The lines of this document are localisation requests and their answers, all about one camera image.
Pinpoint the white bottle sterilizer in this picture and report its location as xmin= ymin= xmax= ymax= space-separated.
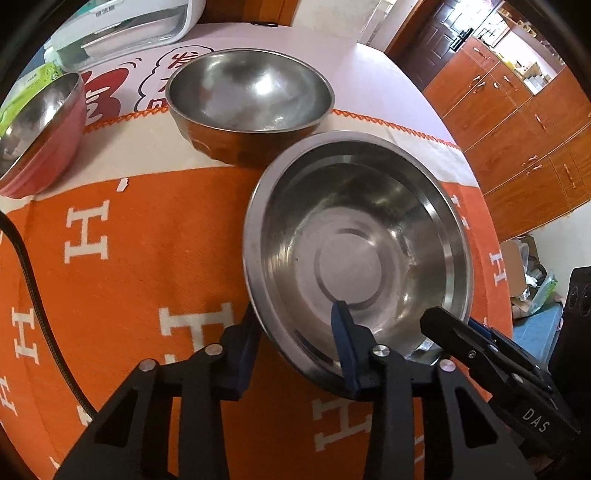
xmin=44 ymin=0 xmax=207 ymax=73

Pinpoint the pink steel bowl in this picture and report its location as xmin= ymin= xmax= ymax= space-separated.
xmin=0 ymin=71 xmax=87 ymax=200

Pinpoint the dark wooden door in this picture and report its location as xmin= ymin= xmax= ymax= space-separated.
xmin=385 ymin=0 xmax=485 ymax=63

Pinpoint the black cable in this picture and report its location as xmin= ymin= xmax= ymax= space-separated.
xmin=0 ymin=212 xmax=100 ymax=416

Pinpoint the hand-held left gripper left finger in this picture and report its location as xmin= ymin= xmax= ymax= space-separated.
xmin=53 ymin=300 xmax=262 ymax=480

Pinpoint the green wipes packet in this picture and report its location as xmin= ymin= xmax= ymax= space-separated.
xmin=0 ymin=63 xmax=65 ymax=139

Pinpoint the shelf of small items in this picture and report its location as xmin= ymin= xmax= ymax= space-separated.
xmin=475 ymin=0 xmax=566 ymax=95

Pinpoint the wooden sliding door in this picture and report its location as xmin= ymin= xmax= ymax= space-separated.
xmin=249 ymin=0 xmax=301 ymax=26

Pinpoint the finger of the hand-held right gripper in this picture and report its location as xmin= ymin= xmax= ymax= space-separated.
xmin=468 ymin=320 xmax=552 ymax=388
xmin=420 ymin=307 xmax=536 ymax=398

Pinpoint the cardboard box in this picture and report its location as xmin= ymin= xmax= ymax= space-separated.
xmin=501 ymin=235 xmax=539 ymax=319

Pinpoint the wooden cabinet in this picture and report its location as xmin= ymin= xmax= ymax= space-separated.
xmin=422 ymin=37 xmax=591 ymax=243

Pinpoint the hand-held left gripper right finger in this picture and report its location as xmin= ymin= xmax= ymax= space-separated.
xmin=331 ymin=300 xmax=527 ymax=480

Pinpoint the wide steel basin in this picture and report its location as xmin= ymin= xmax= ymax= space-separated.
xmin=242 ymin=130 xmax=475 ymax=398

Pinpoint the orange patterned cloth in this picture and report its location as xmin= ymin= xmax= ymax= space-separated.
xmin=0 ymin=108 xmax=515 ymax=480

